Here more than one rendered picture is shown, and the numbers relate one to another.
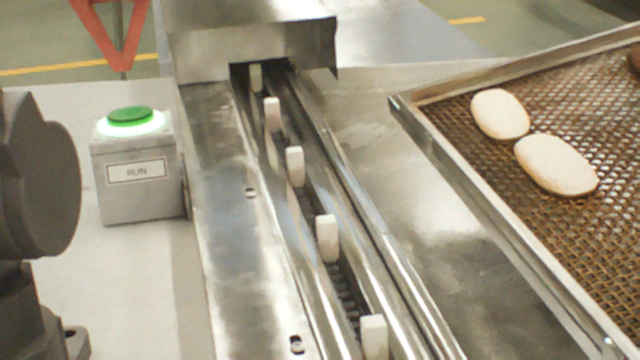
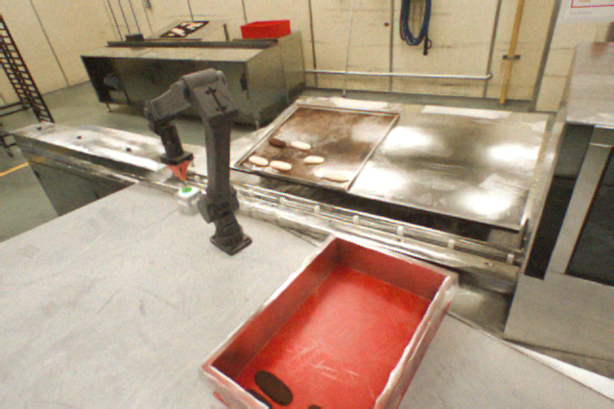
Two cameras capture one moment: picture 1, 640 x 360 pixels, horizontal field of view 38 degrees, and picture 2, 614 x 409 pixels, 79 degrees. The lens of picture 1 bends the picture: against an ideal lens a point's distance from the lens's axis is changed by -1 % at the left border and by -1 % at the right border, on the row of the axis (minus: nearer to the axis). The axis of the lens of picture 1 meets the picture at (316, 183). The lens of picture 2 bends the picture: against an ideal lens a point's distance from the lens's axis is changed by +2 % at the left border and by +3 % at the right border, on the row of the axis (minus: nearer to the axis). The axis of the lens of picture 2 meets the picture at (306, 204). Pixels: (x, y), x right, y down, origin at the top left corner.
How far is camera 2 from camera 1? 0.86 m
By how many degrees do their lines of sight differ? 41
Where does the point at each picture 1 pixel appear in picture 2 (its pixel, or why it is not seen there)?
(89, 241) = (195, 219)
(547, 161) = (280, 165)
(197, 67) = (164, 176)
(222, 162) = not seen: hidden behind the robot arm
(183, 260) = not seen: hidden behind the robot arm
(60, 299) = (210, 228)
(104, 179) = (191, 204)
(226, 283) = (249, 205)
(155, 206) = not seen: hidden behind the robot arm
